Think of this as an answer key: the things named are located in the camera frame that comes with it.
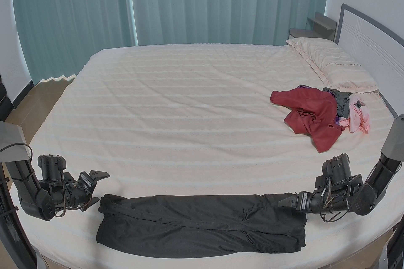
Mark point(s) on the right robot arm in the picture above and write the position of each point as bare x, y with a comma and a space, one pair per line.
388, 163

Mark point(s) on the dark red garment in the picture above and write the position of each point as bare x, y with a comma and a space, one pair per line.
312, 107

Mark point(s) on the bed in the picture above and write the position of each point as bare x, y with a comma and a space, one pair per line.
189, 97

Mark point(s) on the cream pillow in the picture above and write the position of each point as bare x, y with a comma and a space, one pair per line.
328, 59

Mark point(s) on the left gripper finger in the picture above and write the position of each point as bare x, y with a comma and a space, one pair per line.
97, 175
91, 202

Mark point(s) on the grey bedside table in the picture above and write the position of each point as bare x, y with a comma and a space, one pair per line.
315, 28

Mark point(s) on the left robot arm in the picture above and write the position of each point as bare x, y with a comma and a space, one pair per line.
28, 195

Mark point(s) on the grey garment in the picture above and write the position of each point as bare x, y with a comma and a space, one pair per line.
342, 103

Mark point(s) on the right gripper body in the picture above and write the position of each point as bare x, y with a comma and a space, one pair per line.
312, 202

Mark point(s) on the pink garment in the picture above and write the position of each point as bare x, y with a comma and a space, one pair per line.
358, 116

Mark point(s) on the black T-shirt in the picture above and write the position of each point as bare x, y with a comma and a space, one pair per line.
202, 217

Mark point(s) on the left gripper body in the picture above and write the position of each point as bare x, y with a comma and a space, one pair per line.
80, 195

